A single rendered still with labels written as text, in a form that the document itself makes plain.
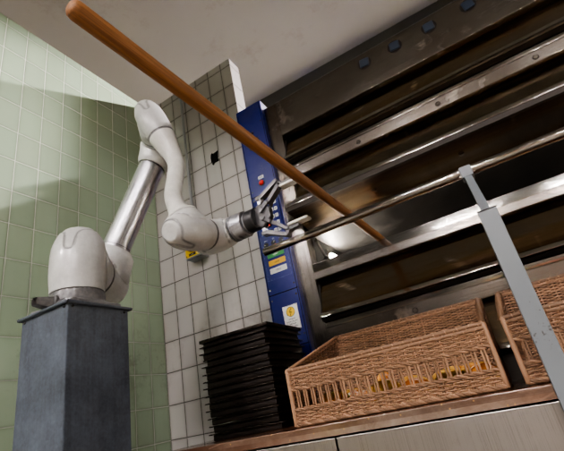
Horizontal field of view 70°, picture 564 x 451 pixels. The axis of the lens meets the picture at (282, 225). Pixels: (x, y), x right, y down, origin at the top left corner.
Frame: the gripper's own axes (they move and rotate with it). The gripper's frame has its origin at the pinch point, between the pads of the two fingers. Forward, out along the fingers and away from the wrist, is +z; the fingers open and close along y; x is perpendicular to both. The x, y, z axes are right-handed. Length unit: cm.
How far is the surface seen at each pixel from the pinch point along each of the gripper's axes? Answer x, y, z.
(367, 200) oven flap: -55, -17, 6
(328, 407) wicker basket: -5, 58, -9
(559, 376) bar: 4, 61, 45
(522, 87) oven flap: -57, -36, 75
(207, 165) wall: -54, -75, -74
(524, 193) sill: -56, 4, 60
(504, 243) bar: 4, 33, 46
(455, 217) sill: -55, 4, 36
